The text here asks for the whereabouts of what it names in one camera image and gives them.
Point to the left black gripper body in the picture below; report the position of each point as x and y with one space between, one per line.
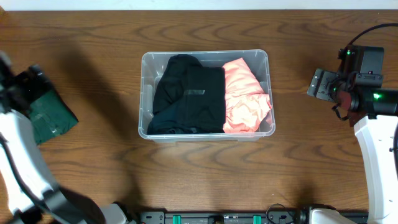
34 78

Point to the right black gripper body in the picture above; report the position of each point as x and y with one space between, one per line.
325 79

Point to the dark green cloth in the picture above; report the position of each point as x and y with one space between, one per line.
50 117

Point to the salmon pink garment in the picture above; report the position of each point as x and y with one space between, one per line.
247 105

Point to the black cloth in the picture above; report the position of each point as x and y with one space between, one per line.
188 84

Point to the large black garment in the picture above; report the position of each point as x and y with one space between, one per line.
178 120

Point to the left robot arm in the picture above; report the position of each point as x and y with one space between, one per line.
32 189

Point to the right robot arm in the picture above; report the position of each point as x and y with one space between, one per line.
356 87

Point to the clear plastic storage bin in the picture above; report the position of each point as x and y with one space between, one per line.
153 65

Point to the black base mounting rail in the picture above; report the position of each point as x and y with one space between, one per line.
275 214

